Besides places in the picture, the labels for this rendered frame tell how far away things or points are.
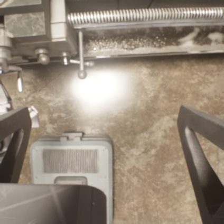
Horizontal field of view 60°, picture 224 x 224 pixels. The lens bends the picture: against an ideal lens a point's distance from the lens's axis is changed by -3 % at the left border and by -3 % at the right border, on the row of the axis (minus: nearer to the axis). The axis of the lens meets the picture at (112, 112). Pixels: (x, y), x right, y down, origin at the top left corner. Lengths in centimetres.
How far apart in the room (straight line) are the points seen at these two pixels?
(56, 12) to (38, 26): 11
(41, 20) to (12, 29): 9
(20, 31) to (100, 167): 92
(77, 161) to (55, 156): 14
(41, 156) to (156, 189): 91
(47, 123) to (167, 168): 98
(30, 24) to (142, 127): 110
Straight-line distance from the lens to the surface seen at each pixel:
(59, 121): 153
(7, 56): 67
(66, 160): 131
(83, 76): 81
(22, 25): 68
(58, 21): 73
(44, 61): 72
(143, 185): 166
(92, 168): 130
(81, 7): 90
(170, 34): 117
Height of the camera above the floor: 147
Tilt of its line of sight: 85 degrees down
